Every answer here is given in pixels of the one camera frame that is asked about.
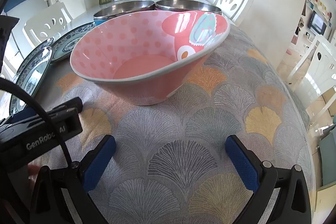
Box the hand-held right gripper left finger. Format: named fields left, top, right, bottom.
left=29, top=135, right=116, bottom=224

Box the black cable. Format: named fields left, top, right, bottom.
left=0, top=80, right=72, bottom=165

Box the steel bowl with blue outside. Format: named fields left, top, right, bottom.
left=93, top=0, right=155, bottom=26

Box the fan-patterned grey tablecloth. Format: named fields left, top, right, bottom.
left=26, top=25, right=319, bottom=224

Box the pink dotted bowl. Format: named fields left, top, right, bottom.
left=70, top=10, right=231, bottom=106

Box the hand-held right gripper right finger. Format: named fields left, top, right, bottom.
left=225, top=135, right=313, bottom=224

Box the wall television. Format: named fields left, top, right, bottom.
left=308, top=11, right=327, bottom=36

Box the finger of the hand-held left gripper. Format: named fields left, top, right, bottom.
left=51, top=97, right=83, bottom=135

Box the blue and white patterned plate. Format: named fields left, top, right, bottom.
left=19, top=46, right=53, bottom=97
left=52, top=22, right=97, bottom=63
left=15, top=38, right=54, bottom=76
left=9, top=93, right=29, bottom=115

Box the white wall shelf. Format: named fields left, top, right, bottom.
left=301, top=0, right=336, bottom=41

